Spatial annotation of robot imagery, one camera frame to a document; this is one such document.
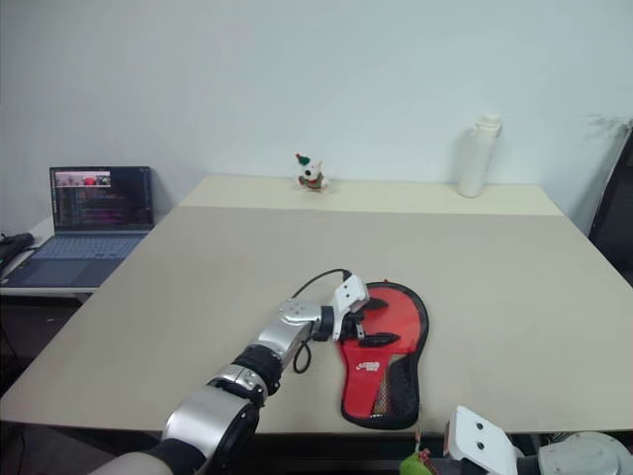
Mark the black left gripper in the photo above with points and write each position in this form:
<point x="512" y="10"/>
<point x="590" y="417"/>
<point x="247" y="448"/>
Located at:
<point x="353" y="326"/>

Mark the black mesh paddle case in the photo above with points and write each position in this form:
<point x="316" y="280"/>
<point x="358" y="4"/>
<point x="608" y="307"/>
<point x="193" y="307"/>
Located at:
<point x="366" y="386"/>

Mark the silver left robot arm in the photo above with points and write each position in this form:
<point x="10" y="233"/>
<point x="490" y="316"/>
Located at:
<point x="292" y="326"/>

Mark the green fuzzy object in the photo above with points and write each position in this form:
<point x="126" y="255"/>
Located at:
<point x="413" y="465"/>

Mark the small white plush dog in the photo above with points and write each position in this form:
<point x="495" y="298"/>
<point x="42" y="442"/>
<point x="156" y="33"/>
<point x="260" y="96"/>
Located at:
<point x="311" y="175"/>

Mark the tall white bottle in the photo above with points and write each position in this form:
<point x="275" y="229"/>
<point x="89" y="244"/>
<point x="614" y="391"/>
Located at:
<point x="475" y="158"/>

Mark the black office chair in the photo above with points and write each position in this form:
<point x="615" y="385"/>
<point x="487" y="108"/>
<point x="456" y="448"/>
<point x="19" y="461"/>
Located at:
<point x="615" y="213"/>

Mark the beige rounded shape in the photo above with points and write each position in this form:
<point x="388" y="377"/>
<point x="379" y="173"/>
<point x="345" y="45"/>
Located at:
<point x="128" y="465"/>

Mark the grey open laptop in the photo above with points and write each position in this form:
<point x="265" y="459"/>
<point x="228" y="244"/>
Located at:
<point x="99" y="208"/>

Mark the black device beside laptop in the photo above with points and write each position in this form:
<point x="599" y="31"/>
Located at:
<point x="17" y="241"/>

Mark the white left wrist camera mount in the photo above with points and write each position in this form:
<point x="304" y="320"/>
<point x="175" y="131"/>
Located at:
<point x="348" y="292"/>

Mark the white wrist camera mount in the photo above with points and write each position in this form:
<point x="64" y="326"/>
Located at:
<point x="475" y="440"/>
<point x="348" y="292"/>

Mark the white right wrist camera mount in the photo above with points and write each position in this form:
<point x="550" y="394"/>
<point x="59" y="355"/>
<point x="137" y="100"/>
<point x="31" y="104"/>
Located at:
<point x="475" y="440"/>

